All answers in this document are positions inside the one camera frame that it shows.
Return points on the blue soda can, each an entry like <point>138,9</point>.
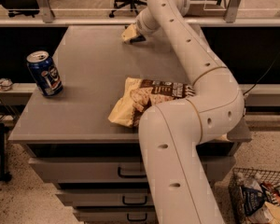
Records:
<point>44,72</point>

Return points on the yellow snack bag in basket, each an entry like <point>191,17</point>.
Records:
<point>274,213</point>

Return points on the bottom grey drawer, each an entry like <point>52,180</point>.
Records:
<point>128,215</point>

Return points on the grey drawer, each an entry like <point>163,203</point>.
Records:
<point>128,215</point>
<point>105,197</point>
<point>119,169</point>

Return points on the wire basket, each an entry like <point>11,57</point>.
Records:
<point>250,178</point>

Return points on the blue snack bag in basket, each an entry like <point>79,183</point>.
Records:
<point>253,200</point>

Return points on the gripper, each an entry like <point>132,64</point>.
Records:
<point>141,26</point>

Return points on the red snack bag in basket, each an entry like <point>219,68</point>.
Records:
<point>270,193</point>

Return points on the yellow brown chip bag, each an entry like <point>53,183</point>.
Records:
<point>141,94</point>

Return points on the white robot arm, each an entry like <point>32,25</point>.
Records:
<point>169,132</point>

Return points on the middle grey drawer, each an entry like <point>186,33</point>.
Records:
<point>105,197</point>

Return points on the grey drawer cabinet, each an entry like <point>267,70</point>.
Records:
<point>93,64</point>

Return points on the top grey drawer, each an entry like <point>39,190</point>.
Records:
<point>119,169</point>

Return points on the metal railing frame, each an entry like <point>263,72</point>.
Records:
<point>97,11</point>

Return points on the dark blue rxbar wrapper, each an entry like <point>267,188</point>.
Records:
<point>140,38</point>

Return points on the black stand left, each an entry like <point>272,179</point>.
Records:
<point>4,175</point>

